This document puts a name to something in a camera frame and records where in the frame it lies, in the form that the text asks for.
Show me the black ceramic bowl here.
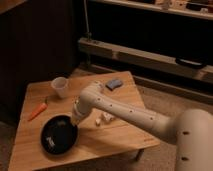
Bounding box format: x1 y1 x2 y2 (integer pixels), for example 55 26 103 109
40 115 78 155

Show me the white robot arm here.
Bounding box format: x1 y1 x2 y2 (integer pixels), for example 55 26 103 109
71 81 213 171

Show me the white domino block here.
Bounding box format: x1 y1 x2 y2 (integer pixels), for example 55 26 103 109
102 112 115 122

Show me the small white cube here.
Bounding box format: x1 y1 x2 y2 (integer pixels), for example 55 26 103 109
95 119 101 126

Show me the translucent plastic cup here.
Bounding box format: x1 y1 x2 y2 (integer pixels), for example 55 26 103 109
51 77 69 98

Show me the wooden folding table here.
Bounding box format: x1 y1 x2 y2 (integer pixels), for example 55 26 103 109
7 70 161 171

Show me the vertical metal pole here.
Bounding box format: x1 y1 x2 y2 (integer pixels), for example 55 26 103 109
83 0 92 41

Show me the wooden bench beam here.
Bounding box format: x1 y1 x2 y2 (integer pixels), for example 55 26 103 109
78 37 213 84

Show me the orange toy carrot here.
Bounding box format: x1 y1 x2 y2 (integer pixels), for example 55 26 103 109
28 100 47 121

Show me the black case handle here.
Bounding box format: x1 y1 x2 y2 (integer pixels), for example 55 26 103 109
175 58 207 69

